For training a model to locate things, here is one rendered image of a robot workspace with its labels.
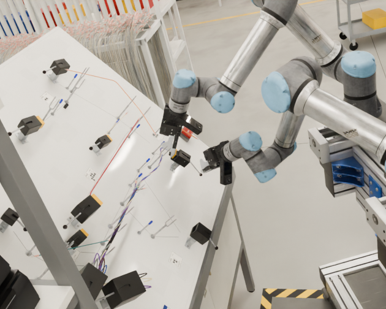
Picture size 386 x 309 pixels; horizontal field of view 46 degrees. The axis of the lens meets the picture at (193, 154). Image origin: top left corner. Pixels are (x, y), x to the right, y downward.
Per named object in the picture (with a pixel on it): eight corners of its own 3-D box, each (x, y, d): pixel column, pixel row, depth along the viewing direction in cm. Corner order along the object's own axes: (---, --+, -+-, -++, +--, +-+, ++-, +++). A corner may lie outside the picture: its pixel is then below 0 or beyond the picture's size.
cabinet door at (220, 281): (242, 241, 240) (228, 182, 220) (224, 330, 197) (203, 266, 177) (238, 241, 241) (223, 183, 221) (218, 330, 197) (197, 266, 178)
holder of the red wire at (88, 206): (47, 233, 136) (62, 216, 129) (75, 211, 147) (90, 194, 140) (59, 245, 136) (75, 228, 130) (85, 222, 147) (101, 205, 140)
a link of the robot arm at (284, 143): (310, 38, 144) (276, 140, 181) (290, 51, 139) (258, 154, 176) (340, 56, 140) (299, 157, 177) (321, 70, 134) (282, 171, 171)
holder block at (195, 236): (205, 261, 170) (222, 249, 164) (180, 243, 167) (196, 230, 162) (208, 252, 173) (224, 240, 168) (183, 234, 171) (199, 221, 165)
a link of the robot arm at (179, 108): (191, 95, 170) (189, 107, 164) (189, 105, 173) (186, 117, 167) (171, 91, 170) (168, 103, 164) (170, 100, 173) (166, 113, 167)
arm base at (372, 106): (370, 100, 181) (369, 77, 176) (389, 115, 168) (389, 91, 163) (334, 110, 181) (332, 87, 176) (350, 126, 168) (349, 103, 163)
